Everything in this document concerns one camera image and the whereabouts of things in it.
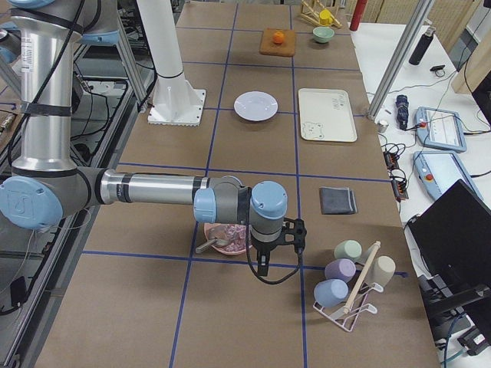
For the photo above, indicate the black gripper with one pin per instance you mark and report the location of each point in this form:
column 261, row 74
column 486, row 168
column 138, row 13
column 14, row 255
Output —
column 263, row 248

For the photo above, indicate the orange fruit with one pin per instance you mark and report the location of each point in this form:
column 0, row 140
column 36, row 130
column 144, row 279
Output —
column 278, row 37

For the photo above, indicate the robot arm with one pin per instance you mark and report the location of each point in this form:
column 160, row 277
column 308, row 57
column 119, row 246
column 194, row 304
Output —
column 46, row 185

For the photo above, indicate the cream bear tray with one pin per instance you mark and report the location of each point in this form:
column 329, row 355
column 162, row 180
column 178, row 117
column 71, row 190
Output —
column 326, row 115

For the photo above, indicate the wooden grain serving tray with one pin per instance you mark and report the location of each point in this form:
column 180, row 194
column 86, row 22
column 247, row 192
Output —
column 287, row 49

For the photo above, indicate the clear ice cubes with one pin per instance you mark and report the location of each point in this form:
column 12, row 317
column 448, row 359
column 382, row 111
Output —
column 234, row 234

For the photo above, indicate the pink bowl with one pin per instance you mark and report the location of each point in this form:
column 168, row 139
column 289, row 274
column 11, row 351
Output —
column 226, row 245

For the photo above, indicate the metal scoop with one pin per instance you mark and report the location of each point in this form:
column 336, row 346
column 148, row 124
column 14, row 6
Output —
column 215, row 237

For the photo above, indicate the blue cup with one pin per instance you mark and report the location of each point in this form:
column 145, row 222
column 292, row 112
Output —
column 330, row 292

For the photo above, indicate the purple cup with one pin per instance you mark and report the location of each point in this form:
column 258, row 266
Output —
column 342, row 269

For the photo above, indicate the green cup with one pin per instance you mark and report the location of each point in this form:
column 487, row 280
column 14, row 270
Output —
column 349, row 249

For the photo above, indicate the folded grey cloth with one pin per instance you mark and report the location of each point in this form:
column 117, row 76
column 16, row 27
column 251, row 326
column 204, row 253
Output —
column 337, row 201

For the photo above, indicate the wooden rack rod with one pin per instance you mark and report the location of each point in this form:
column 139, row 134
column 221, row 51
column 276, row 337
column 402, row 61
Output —
column 359, row 282

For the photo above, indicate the beige cup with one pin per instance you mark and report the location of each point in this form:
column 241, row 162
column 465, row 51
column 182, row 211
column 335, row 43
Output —
column 383, row 270

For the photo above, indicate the white round plate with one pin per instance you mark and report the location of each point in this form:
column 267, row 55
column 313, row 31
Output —
column 255, row 106

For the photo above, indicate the black laptop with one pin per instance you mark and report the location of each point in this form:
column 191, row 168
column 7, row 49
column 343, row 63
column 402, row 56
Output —
column 453, row 236

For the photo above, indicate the near teach pendant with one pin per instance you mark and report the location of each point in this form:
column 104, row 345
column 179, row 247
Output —
column 439, row 170

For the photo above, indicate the teach pendant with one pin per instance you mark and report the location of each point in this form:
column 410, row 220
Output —
column 440, row 129
column 439, row 170

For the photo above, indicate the folded dark umbrella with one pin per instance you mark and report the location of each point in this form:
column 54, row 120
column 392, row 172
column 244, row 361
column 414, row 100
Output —
column 402, row 107

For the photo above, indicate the far teach pendant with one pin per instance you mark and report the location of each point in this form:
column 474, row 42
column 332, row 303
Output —
column 440, row 129

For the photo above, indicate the light green bowl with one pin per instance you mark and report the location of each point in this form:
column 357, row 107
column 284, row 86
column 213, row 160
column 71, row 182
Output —
column 322, row 34

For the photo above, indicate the yellow mug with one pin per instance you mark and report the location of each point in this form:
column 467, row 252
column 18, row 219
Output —
column 326, row 18

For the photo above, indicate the wooden mug rack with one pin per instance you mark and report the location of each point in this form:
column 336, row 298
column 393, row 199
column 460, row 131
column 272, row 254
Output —
column 309, row 11

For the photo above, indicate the black bottle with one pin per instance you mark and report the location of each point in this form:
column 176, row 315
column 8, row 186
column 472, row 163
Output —
column 422, row 46

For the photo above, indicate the red bottle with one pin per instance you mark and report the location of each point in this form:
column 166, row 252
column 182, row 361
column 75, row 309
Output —
column 357, row 14

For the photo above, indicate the white wire cup rack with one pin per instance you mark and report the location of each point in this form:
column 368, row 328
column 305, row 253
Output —
column 361, row 306

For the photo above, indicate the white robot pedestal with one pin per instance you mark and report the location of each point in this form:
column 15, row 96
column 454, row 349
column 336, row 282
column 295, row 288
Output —
column 175, row 101

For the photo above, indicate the aluminium frame post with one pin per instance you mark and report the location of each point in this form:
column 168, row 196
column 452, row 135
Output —
column 410, row 32

